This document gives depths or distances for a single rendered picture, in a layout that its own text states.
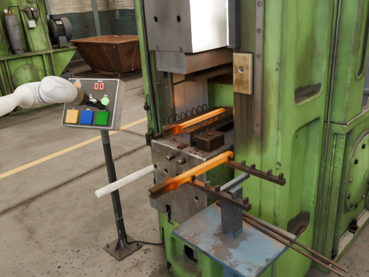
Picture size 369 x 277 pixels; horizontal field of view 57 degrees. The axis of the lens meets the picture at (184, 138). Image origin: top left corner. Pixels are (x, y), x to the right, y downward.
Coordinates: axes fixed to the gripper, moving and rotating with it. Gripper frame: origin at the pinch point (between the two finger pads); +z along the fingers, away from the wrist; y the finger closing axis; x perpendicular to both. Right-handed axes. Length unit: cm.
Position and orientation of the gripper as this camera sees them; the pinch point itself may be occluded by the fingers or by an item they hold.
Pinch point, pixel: (100, 106)
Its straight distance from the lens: 190.0
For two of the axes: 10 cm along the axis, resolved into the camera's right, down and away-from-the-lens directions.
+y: 9.4, 0.7, -3.4
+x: 1.2, -9.9, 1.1
